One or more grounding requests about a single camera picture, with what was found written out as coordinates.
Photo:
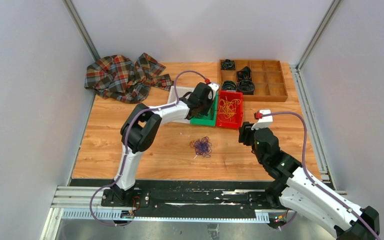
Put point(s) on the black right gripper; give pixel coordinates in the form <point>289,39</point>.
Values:
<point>245,131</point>

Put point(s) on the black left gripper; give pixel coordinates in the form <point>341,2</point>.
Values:
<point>210,103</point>

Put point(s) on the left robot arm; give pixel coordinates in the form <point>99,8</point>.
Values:
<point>141,127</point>

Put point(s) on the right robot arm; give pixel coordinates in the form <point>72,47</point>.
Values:
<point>294,187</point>

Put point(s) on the green plastic bin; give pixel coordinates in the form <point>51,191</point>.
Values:
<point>207,122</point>

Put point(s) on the red plastic bin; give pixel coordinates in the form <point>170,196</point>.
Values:
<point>229,110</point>

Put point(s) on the wooden compartment tray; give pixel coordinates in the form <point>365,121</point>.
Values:
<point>259,80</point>

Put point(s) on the plaid flannel shirt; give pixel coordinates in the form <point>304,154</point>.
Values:
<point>119,78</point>

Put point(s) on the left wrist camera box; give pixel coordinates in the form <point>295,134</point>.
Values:
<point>214,89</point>

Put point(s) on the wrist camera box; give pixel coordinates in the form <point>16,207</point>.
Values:
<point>264,119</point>
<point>214,89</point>

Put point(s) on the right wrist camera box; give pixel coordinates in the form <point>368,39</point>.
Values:
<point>264,119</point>

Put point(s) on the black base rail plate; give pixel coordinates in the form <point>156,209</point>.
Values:
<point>188,200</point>

